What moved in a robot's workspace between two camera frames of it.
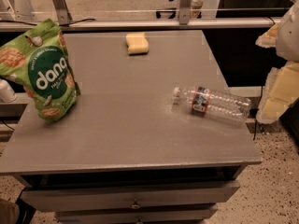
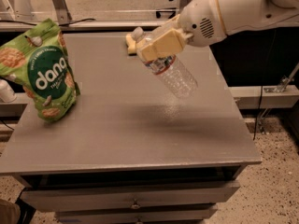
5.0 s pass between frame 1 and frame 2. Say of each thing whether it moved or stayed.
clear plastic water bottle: moved
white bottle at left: stayed
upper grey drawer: stayed
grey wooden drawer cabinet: stayed
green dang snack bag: stayed
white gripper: moved
